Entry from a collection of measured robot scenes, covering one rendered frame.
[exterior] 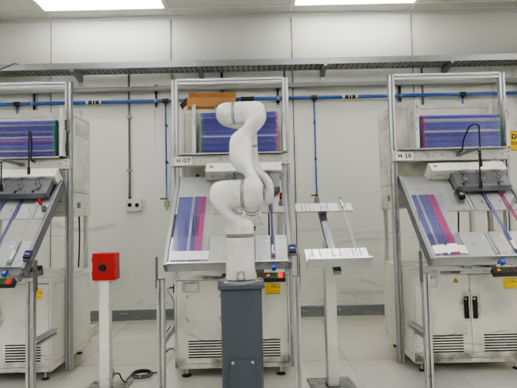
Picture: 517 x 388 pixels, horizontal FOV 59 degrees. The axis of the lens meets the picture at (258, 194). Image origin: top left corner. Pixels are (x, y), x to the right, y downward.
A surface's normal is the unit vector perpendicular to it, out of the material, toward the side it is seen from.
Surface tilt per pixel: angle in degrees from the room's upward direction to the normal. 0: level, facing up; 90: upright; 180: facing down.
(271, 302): 90
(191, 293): 90
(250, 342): 90
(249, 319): 90
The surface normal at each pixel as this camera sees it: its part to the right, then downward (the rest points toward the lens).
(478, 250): -0.02, -0.75
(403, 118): 0.00, -0.05
